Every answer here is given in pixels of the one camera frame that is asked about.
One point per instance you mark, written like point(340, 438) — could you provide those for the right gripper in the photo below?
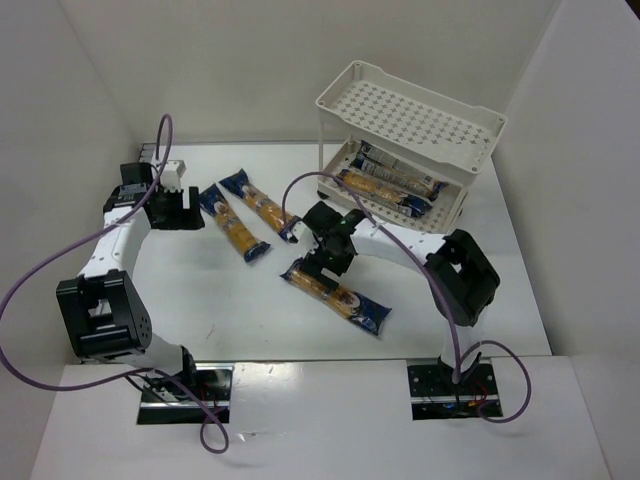
point(327, 261)

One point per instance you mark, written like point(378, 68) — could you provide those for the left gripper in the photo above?
point(176, 209)

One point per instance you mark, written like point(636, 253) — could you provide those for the pasta bag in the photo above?
point(393, 198)
point(214, 203)
point(350, 305)
point(279, 220)
point(384, 166)

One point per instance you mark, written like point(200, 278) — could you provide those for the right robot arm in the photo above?
point(461, 278)

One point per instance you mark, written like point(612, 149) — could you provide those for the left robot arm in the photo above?
point(165, 358)

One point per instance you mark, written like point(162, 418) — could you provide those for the white two-tier shelf cart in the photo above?
point(427, 132)

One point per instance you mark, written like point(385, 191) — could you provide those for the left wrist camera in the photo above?
point(170, 178)

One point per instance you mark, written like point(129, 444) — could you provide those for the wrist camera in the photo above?
point(299, 234)
point(170, 178)

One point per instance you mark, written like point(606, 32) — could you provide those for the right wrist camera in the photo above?
point(299, 234)

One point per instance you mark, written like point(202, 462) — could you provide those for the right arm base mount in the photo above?
point(434, 398)

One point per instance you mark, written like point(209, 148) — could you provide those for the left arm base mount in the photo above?
point(163, 403)

